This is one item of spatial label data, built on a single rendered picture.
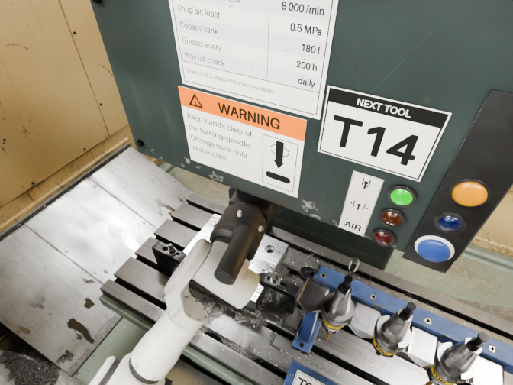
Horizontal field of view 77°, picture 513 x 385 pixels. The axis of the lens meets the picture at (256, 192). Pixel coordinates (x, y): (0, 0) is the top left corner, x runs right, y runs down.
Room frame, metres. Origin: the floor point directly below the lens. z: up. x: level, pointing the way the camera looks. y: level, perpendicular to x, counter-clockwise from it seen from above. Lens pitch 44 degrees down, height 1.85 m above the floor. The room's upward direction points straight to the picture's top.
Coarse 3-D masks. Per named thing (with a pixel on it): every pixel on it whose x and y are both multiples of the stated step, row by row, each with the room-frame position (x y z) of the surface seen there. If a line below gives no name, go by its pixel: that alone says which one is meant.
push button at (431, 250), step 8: (424, 240) 0.20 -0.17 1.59; (432, 240) 0.20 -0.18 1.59; (424, 248) 0.20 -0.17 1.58; (432, 248) 0.19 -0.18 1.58; (440, 248) 0.19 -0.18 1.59; (448, 248) 0.19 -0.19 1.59; (424, 256) 0.20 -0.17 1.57; (432, 256) 0.19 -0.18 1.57; (440, 256) 0.19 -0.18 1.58; (448, 256) 0.19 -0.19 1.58
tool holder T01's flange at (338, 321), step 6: (330, 294) 0.34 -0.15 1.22; (324, 300) 0.33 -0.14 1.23; (324, 306) 0.31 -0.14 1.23; (324, 312) 0.30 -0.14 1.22; (330, 312) 0.30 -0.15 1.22; (348, 312) 0.30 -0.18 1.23; (324, 318) 0.30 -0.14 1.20; (330, 318) 0.30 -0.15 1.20; (336, 318) 0.29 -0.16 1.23; (342, 318) 0.29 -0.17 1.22; (348, 318) 0.29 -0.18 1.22; (336, 324) 0.29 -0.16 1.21; (342, 324) 0.29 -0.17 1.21
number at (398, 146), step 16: (368, 128) 0.24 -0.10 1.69; (384, 128) 0.24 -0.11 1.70; (400, 128) 0.23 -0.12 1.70; (416, 128) 0.23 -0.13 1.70; (368, 144) 0.24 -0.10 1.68; (384, 144) 0.24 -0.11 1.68; (400, 144) 0.23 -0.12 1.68; (416, 144) 0.23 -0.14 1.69; (384, 160) 0.23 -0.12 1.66; (400, 160) 0.23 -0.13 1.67; (416, 160) 0.22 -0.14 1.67
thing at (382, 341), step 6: (384, 318) 0.29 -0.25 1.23; (378, 324) 0.28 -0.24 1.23; (378, 330) 0.27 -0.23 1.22; (408, 330) 0.27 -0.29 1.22; (378, 336) 0.26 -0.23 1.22; (384, 336) 0.25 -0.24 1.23; (408, 336) 0.25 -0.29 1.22; (378, 342) 0.25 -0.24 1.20; (384, 342) 0.24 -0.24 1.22; (390, 342) 0.24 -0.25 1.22; (402, 342) 0.24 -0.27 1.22; (408, 342) 0.24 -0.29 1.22; (384, 348) 0.24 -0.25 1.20; (396, 348) 0.24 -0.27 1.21; (402, 348) 0.23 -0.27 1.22
